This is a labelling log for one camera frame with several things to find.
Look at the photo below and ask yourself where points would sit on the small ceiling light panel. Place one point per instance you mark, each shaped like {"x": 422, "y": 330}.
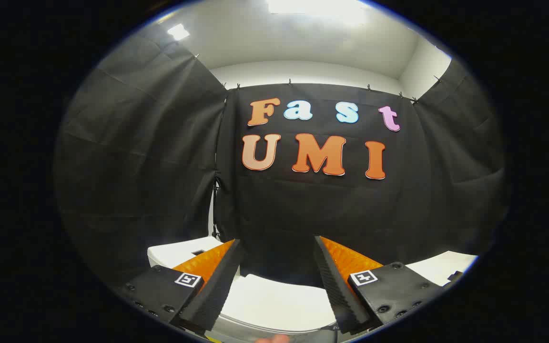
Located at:
{"x": 177, "y": 32}

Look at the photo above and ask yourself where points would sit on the white drawer cabinet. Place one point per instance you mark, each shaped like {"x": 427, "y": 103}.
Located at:
{"x": 436, "y": 267}

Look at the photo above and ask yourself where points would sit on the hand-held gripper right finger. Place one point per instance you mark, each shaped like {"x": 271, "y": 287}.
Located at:
{"x": 339, "y": 290}

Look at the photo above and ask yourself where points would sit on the white toilet tank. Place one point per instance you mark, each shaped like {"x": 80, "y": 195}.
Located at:
{"x": 174, "y": 255}

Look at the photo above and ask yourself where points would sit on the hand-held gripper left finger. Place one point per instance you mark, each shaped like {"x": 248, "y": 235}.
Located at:
{"x": 217, "y": 286}

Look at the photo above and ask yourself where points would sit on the large black block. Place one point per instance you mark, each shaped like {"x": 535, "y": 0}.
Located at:
{"x": 454, "y": 277}

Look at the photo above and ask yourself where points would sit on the black backdrop cloth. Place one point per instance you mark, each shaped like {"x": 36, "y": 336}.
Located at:
{"x": 303, "y": 214}

